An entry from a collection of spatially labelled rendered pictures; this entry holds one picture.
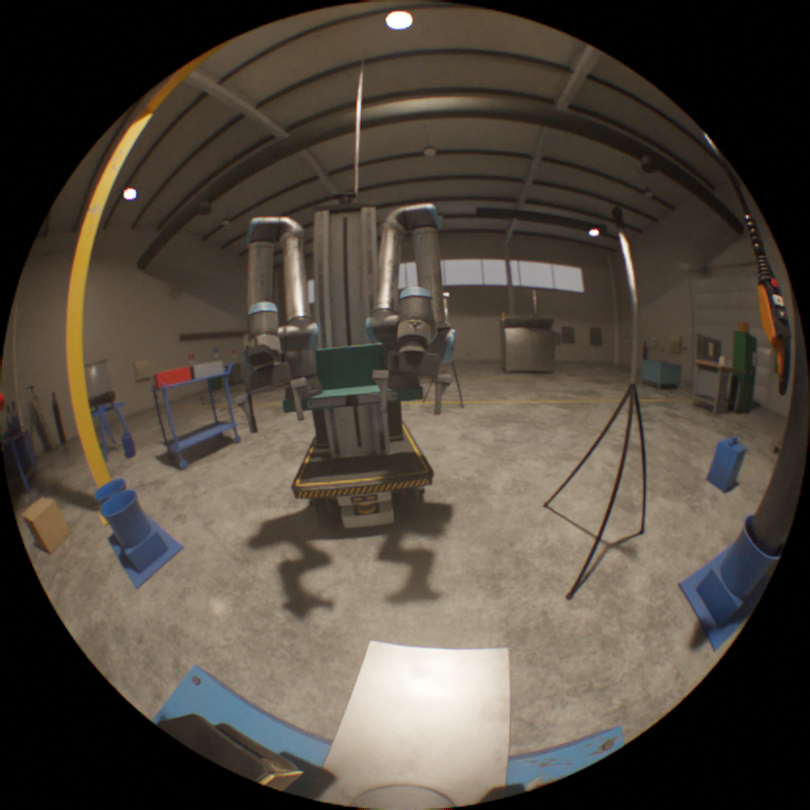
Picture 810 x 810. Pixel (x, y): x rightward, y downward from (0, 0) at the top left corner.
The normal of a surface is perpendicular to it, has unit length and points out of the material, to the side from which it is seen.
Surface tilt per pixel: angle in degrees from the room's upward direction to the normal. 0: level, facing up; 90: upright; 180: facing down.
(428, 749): 0
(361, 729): 0
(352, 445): 90
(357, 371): 90
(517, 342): 90
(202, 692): 0
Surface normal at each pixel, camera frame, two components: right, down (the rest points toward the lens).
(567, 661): -0.06, -0.97
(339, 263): 0.18, 0.23
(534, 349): -0.27, 0.25
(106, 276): 0.98, -0.01
